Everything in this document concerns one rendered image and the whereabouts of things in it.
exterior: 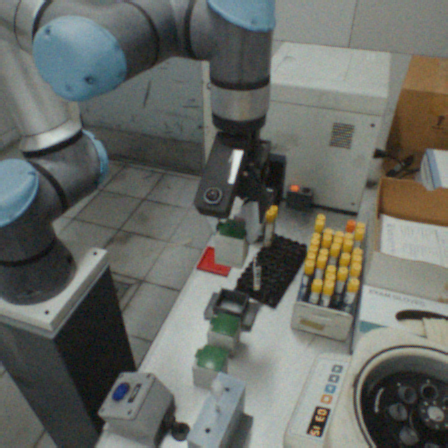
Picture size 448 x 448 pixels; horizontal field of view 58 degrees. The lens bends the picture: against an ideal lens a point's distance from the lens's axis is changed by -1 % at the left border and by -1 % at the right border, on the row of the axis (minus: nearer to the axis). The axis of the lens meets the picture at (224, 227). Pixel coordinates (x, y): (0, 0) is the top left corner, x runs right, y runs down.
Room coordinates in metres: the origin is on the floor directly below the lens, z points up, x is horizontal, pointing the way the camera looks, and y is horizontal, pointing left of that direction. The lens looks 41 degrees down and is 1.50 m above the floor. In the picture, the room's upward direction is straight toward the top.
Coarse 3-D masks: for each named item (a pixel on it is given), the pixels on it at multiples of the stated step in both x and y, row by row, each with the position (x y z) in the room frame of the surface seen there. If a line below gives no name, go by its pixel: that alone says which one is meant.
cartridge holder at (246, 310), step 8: (224, 288) 0.51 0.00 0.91; (216, 296) 0.51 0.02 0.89; (224, 296) 0.51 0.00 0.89; (232, 296) 0.50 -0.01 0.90; (240, 296) 0.50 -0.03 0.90; (248, 296) 0.49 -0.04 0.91; (208, 304) 0.49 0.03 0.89; (216, 304) 0.48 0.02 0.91; (224, 304) 0.49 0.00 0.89; (232, 304) 0.49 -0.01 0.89; (240, 304) 0.49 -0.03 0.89; (248, 304) 0.49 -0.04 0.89; (256, 304) 0.49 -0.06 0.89; (208, 312) 0.47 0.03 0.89; (216, 312) 0.47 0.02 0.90; (224, 312) 0.46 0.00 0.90; (232, 312) 0.46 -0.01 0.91; (240, 312) 0.45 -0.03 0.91; (248, 312) 0.47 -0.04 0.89; (240, 320) 0.45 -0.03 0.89; (248, 320) 0.45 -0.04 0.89; (248, 328) 0.44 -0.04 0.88
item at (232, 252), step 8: (216, 240) 0.47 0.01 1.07; (224, 240) 0.47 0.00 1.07; (232, 240) 0.46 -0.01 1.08; (240, 240) 0.46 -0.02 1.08; (216, 248) 0.47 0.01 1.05; (224, 248) 0.47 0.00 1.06; (232, 248) 0.46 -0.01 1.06; (240, 248) 0.46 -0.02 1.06; (248, 248) 0.49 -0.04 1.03; (216, 256) 0.47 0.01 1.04; (224, 256) 0.47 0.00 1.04; (232, 256) 0.46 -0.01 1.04; (240, 256) 0.46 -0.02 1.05; (224, 264) 0.47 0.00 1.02; (232, 264) 0.46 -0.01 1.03; (240, 264) 0.46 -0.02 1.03
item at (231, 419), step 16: (224, 384) 0.28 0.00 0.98; (240, 384) 0.28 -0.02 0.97; (208, 400) 0.26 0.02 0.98; (224, 400) 0.26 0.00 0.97; (240, 400) 0.27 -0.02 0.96; (208, 416) 0.24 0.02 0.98; (224, 416) 0.24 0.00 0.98; (240, 416) 0.27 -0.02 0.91; (192, 432) 0.22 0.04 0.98; (208, 432) 0.23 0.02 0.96; (224, 432) 0.22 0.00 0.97; (240, 432) 0.26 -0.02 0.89
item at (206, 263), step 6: (210, 246) 0.65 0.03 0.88; (204, 252) 0.64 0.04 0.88; (210, 252) 0.64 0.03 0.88; (204, 258) 0.62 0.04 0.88; (210, 258) 0.62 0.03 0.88; (198, 264) 0.60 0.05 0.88; (204, 264) 0.61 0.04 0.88; (210, 264) 0.61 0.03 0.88; (216, 264) 0.61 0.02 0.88; (204, 270) 0.59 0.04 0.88; (210, 270) 0.58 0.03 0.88; (216, 270) 0.59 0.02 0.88; (222, 270) 0.59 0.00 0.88; (228, 270) 0.58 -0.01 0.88
